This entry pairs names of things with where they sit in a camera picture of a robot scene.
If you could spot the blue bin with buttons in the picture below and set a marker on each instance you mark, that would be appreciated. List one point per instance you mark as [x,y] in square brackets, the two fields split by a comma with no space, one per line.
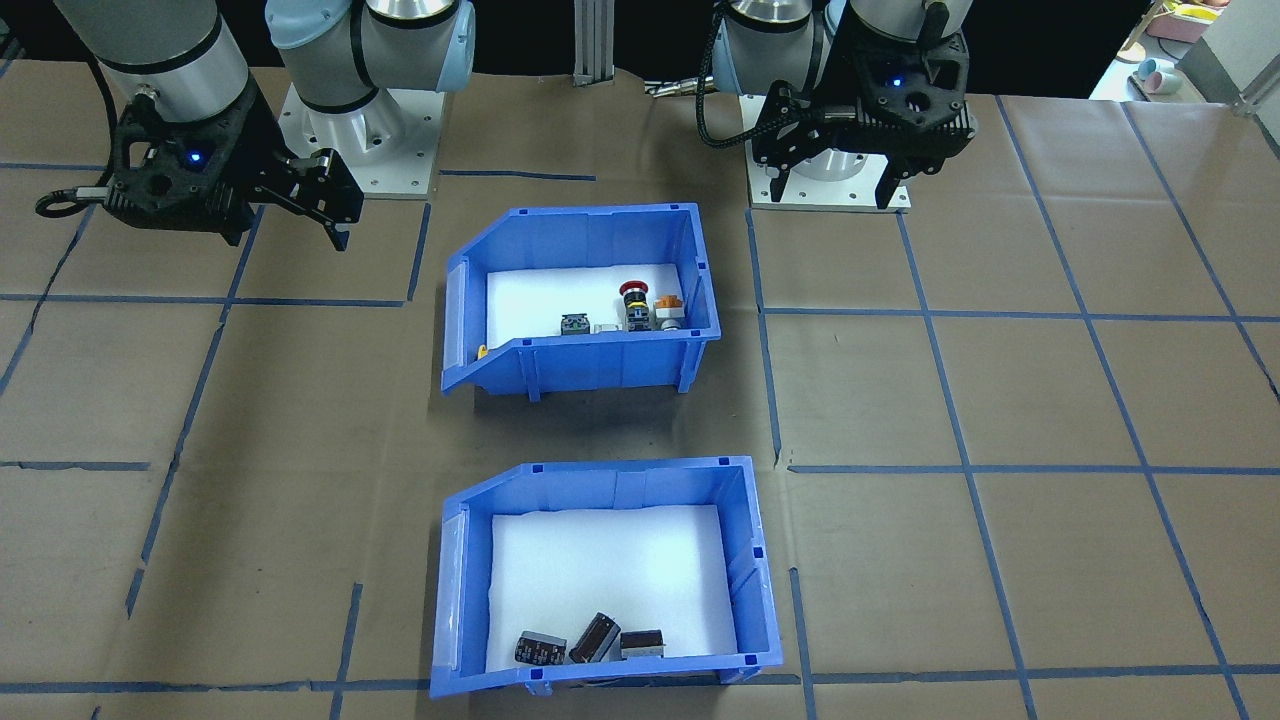
[600,365]

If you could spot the orange grey selector switch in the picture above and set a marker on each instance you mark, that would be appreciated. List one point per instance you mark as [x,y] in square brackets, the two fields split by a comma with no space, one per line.
[668,312]

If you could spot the black cylindrical capacitor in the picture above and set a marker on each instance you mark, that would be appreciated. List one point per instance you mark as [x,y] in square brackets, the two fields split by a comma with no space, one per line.
[642,645]
[540,650]

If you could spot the grey metal box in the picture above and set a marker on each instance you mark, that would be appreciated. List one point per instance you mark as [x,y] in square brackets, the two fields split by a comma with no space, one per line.
[1240,50]

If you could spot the small grey switch block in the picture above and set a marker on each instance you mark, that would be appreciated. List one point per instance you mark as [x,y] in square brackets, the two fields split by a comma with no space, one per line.
[575,324]

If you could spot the middle black capacitor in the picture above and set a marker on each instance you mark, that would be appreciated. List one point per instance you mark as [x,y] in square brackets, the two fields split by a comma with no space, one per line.
[595,638]

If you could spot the aluminium frame bar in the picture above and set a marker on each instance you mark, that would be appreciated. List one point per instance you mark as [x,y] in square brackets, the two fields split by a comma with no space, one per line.
[592,40]

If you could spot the light blue cup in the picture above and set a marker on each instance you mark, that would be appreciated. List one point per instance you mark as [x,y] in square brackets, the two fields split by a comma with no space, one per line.
[1160,76]

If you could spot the blue bin with capacitors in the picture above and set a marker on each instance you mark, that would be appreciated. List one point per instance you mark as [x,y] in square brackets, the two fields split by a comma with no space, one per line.
[600,685]

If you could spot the white square base plate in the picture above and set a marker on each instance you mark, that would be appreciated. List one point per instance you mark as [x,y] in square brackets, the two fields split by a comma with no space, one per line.
[765,195]
[410,150]

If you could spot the red mushroom push button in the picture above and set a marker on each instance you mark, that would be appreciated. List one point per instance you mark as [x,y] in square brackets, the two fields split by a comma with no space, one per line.
[634,300]

